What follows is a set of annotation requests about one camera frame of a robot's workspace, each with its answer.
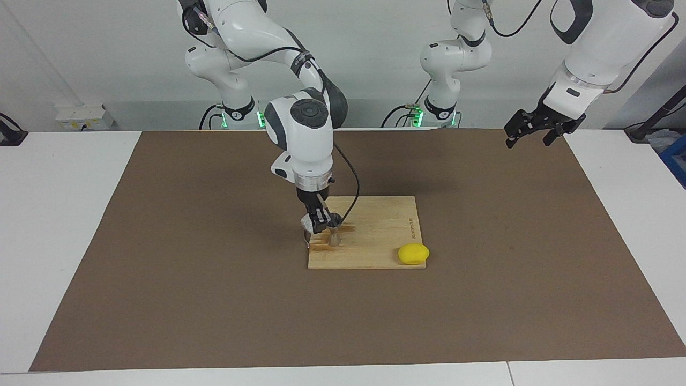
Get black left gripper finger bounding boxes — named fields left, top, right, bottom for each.
left=542, top=110, right=586, bottom=147
left=504, top=108, right=532, bottom=149

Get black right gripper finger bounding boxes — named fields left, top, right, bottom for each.
left=309, top=208, right=329, bottom=235

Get steel double jigger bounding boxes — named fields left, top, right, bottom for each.
left=324, top=212, right=344, bottom=247

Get bamboo cutting board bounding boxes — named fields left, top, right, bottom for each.
left=303, top=196, right=427, bottom=270

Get black tripod stand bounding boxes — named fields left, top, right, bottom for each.
left=624, top=86, right=686, bottom=143

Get clear plastic bag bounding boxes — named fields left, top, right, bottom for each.
left=646, top=129, right=677, bottom=153

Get yellow lemon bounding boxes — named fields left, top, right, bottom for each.
left=398, top=243, right=430, bottom=266

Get blue crate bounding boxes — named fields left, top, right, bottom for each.
left=660, top=134, right=686, bottom=188

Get brown table mat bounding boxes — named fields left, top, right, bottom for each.
left=29, top=129, right=686, bottom=372

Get white power strip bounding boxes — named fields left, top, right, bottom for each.
left=55, top=105, right=115, bottom=131

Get black right arm gripper cable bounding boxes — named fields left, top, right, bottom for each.
left=182, top=3, right=361, bottom=223

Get black arm gripper cable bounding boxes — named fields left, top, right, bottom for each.
left=481, top=0, right=681, bottom=93
left=182, top=3, right=361, bottom=223

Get black left arm gripper cable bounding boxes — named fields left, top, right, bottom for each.
left=481, top=0, right=681, bottom=93

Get black base cable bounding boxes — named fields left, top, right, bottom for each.
left=382, top=80, right=432, bottom=128
left=199, top=105, right=225, bottom=130

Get black clamp mount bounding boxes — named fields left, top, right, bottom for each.
left=0, top=113, right=28, bottom=146

